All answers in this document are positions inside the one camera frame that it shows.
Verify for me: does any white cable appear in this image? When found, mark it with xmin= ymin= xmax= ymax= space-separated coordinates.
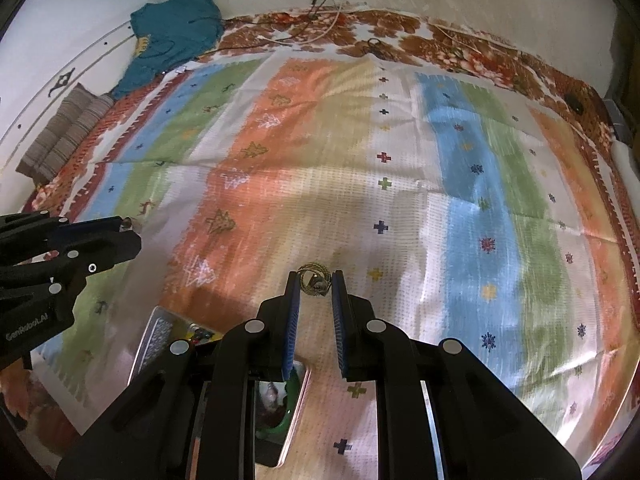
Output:
xmin=260 ymin=7 xmax=346 ymax=46

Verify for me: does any striped embroidered blanket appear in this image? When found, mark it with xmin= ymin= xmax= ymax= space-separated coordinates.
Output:
xmin=30 ymin=52 xmax=640 ymax=480

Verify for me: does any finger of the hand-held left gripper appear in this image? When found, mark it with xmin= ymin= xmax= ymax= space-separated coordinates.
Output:
xmin=0 ymin=212 xmax=128 ymax=267
xmin=0 ymin=230 xmax=143 ymax=302

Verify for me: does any green bangle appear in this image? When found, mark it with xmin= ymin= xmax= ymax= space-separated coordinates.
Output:
xmin=256 ymin=380 xmax=296 ymax=443

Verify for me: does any metal tin box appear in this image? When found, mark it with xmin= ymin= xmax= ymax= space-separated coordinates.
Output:
xmin=127 ymin=305 xmax=312 ymax=468

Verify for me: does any teal shirt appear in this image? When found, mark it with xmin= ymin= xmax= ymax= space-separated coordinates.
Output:
xmin=110 ymin=0 xmax=225 ymax=101

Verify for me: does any brown floral bed sheet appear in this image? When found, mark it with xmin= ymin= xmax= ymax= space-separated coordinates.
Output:
xmin=0 ymin=7 xmax=640 ymax=480

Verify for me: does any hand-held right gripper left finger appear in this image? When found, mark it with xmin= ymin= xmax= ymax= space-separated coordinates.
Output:
xmin=55 ymin=270 xmax=303 ymax=480

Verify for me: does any brown striped folded cloth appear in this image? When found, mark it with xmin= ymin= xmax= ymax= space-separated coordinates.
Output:
xmin=16 ymin=84 xmax=115 ymax=183

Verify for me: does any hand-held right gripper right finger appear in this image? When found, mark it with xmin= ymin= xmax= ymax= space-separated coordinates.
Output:
xmin=330 ymin=270 xmax=583 ymax=480

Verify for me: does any white mattress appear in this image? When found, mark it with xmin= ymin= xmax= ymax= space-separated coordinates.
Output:
xmin=611 ymin=142 xmax=640 ymax=183

